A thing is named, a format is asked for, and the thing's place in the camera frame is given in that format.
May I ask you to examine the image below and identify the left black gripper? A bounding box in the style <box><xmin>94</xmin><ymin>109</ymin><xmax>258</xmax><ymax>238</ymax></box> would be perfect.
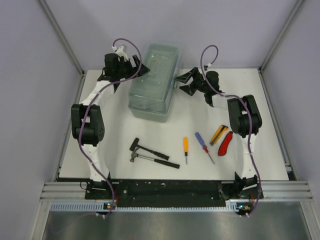
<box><xmin>117</xmin><ymin>56</ymin><xmax>151</xmax><ymax>81</ymax></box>

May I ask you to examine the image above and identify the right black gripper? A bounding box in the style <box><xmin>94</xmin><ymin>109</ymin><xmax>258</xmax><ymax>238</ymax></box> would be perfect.
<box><xmin>173</xmin><ymin>68</ymin><xmax>208</xmax><ymax>97</ymax></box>

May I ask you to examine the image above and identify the green clear-lid tool box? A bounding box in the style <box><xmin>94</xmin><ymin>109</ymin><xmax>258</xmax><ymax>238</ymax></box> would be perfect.
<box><xmin>128</xmin><ymin>43</ymin><xmax>182</xmax><ymax>123</ymax></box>

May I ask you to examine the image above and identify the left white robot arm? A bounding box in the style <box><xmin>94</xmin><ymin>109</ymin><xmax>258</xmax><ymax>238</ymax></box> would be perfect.
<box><xmin>71</xmin><ymin>53</ymin><xmax>149</xmax><ymax>199</ymax></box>

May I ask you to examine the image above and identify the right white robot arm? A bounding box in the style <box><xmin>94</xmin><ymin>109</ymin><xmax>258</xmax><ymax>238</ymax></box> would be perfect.
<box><xmin>175</xmin><ymin>67</ymin><xmax>262</xmax><ymax>198</ymax></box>

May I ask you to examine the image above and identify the blue red screwdriver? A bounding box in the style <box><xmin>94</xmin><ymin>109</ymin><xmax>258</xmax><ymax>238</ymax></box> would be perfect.
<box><xmin>194</xmin><ymin>132</ymin><xmax>215</xmax><ymax>164</ymax></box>

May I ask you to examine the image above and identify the yellow black utility knife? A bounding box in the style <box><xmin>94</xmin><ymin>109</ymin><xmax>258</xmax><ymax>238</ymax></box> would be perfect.
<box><xmin>209</xmin><ymin>125</ymin><xmax>229</xmax><ymax>146</ymax></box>

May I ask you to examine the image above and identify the red black utility knife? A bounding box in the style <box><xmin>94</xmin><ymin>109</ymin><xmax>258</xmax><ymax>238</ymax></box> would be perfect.
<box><xmin>217</xmin><ymin>131</ymin><xmax>233</xmax><ymax>157</ymax></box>

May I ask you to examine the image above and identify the black mallet hammer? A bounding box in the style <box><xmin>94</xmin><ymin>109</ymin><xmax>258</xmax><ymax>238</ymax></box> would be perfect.
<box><xmin>129</xmin><ymin>137</ymin><xmax>170</xmax><ymax>161</ymax></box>

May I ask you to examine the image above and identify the steel claw hammer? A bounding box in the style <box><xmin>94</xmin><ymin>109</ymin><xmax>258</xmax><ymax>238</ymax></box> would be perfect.
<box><xmin>129</xmin><ymin>147</ymin><xmax>180</xmax><ymax>169</ymax></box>

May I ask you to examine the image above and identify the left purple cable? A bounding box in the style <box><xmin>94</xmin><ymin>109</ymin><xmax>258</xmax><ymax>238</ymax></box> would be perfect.
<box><xmin>77</xmin><ymin>38</ymin><xmax>144</xmax><ymax>218</ymax></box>

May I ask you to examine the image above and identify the purple cable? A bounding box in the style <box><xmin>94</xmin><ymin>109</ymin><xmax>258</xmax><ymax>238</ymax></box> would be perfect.
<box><xmin>200</xmin><ymin>44</ymin><xmax>262</xmax><ymax>218</ymax></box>
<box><xmin>77</xmin><ymin>38</ymin><xmax>144</xmax><ymax>218</ymax></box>

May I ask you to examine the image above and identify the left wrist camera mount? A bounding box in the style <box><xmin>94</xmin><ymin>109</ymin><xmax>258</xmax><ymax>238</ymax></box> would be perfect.
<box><xmin>112</xmin><ymin>44</ymin><xmax>129</xmax><ymax>62</ymax></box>

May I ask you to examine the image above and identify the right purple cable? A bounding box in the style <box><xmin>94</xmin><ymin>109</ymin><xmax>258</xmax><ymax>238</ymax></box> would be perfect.
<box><xmin>200</xmin><ymin>44</ymin><xmax>262</xmax><ymax>218</ymax></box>

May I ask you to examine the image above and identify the orange handle screwdriver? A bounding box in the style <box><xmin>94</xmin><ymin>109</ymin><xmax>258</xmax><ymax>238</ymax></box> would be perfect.
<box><xmin>183</xmin><ymin>137</ymin><xmax>189</xmax><ymax>164</ymax></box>

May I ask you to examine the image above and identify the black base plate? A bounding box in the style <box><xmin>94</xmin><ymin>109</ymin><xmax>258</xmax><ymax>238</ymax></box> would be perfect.
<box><xmin>85</xmin><ymin>179</ymin><xmax>264</xmax><ymax>208</ymax></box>

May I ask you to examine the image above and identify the grey slotted cable duct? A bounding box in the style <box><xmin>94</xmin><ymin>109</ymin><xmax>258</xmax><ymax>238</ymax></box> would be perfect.
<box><xmin>50</xmin><ymin>201</ymin><xmax>249</xmax><ymax>213</ymax></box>

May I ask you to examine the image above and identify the aluminium frame rail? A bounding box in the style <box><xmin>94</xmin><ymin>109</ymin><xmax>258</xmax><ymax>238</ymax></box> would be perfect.
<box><xmin>40</xmin><ymin>181</ymin><xmax>313</xmax><ymax>202</ymax></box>

